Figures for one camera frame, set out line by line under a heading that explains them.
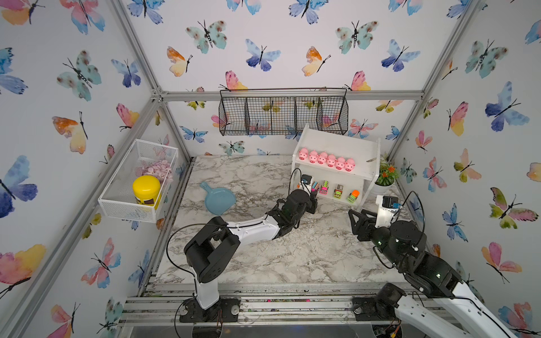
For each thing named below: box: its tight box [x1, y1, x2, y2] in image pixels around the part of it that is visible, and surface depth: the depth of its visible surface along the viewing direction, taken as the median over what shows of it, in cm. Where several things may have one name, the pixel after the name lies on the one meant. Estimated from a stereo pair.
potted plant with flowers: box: [371, 153, 400, 195], surface depth 98 cm
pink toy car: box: [319, 180, 329, 196], surface depth 88 cm
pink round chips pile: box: [134, 159, 174, 184], surface depth 70 cm
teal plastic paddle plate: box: [200, 181, 236, 216], surface depth 106 cm
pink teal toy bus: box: [310, 181, 320, 198], surface depth 86 cm
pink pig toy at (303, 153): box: [298, 147, 309, 161], surface depth 76 cm
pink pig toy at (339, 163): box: [335, 156, 346, 171], surface depth 73 cm
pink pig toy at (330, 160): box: [326, 153, 337, 168], surface depth 74 cm
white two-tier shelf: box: [290, 123, 382, 212], surface depth 77 cm
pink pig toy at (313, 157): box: [308, 149, 319, 165], surface depth 75 cm
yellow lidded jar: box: [132, 175, 162, 207], surface depth 66 cm
